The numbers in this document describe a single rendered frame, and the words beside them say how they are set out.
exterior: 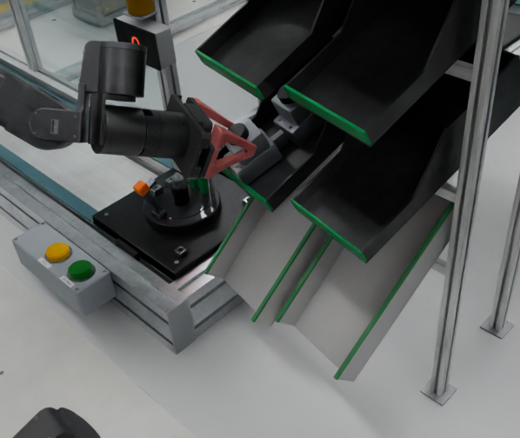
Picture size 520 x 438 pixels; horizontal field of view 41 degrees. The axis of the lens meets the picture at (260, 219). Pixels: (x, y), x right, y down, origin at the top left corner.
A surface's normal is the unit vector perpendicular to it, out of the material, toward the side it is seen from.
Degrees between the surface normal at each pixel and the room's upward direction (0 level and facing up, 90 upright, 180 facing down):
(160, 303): 0
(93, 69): 59
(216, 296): 90
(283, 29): 25
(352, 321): 45
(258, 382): 0
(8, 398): 0
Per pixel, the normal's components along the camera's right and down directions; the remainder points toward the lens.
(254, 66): -0.41, -0.53
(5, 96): 0.15, 0.07
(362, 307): -0.63, -0.26
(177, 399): -0.07, -0.77
